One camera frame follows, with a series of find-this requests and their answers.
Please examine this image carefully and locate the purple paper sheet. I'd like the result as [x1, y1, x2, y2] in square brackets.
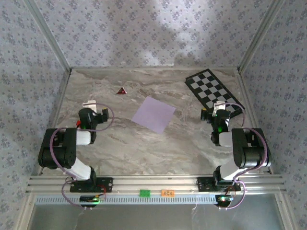
[131, 97, 177, 134]

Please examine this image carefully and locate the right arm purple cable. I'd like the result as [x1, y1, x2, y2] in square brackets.
[219, 103, 269, 211]

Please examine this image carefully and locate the grey slotted cable duct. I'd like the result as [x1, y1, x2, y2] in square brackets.
[35, 194, 218, 206]

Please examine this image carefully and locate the aluminium frame leg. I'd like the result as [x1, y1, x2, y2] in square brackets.
[16, 194, 36, 230]
[275, 193, 295, 230]

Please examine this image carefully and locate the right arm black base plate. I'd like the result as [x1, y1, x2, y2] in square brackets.
[197, 176, 241, 192]

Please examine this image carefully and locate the aluminium frame post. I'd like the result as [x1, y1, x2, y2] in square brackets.
[23, 0, 73, 74]
[238, 0, 288, 74]

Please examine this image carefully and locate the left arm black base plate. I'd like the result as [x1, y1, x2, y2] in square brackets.
[70, 177, 113, 193]

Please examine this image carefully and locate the aluminium mounting rail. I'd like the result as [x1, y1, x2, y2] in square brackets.
[25, 174, 287, 194]

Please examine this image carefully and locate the aluminium table edge rail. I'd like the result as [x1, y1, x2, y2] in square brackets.
[71, 66, 240, 72]
[35, 69, 73, 175]
[236, 71, 274, 174]

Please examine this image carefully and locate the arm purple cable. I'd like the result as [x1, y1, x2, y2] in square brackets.
[49, 103, 115, 210]
[219, 103, 269, 211]

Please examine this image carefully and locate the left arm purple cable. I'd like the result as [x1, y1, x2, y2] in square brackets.
[49, 103, 115, 210]

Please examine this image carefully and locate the black white chessboard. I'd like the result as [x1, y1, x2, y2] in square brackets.
[184, 69, 246, 118]

